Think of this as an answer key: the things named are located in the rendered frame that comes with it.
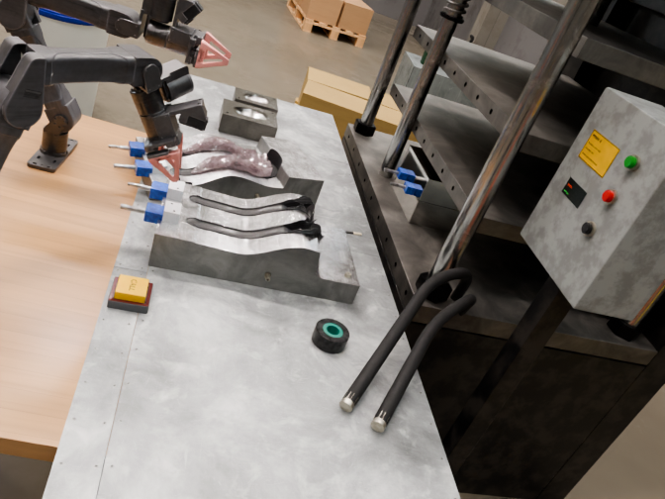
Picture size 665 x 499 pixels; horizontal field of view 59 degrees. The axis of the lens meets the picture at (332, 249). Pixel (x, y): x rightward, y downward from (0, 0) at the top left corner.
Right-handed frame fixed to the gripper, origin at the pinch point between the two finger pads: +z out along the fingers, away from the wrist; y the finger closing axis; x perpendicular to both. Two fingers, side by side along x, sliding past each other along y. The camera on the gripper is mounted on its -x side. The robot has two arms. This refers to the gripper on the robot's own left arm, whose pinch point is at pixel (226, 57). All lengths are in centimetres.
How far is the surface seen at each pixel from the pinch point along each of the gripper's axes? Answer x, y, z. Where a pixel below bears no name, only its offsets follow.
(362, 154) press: 39, 70, 60
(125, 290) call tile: 36, -54, -5
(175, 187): 27.8, -21.8, -2.8
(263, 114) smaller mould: 32, 59, 16
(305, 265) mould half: 30, -37, 31
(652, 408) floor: 112, 51, 249
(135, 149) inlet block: 33.3, 2.6, -17.3
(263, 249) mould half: 29, -36, 21
